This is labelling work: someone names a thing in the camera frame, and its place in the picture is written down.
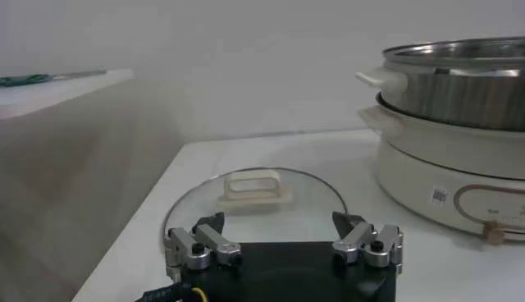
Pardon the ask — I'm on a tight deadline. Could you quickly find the green handled knife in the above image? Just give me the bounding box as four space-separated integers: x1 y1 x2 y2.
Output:
0 68 108 88

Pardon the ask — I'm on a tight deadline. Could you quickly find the white electric cooker base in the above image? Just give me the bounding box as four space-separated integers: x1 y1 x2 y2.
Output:
356 93 525 246

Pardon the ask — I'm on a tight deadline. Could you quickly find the white side table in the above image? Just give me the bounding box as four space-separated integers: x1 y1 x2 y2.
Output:
0 67 136 121

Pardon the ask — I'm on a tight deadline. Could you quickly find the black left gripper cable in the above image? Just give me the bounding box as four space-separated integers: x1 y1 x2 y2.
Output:
134 281 209 302

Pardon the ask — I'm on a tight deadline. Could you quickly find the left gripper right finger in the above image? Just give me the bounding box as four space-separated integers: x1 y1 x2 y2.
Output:
331 211 404 274

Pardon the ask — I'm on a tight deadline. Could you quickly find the white main table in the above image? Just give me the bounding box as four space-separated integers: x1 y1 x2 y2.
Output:
71 129 525 302

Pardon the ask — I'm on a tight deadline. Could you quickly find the glass lid with cream handle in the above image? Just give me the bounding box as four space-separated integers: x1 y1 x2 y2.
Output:
162 166 349 247

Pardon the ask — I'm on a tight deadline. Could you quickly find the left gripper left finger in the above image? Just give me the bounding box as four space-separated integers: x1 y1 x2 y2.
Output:
163 211 243 280

